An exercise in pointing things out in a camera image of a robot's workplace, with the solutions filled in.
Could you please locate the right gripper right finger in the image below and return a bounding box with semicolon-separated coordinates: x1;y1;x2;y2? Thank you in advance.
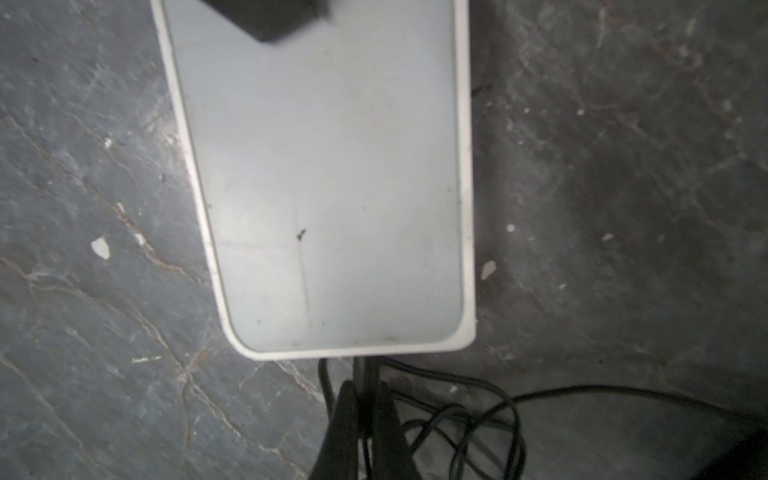
371;383;420;480

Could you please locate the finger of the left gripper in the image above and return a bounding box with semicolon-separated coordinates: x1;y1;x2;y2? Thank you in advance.
204;0;330;42

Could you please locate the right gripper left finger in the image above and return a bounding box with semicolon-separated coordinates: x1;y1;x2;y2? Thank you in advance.
309;381;359;480

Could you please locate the thin black wire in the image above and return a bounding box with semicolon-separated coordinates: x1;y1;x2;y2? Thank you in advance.
316;356;768;480

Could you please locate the white rectangular box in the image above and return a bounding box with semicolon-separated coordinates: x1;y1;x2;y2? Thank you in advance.
152;1;476;361

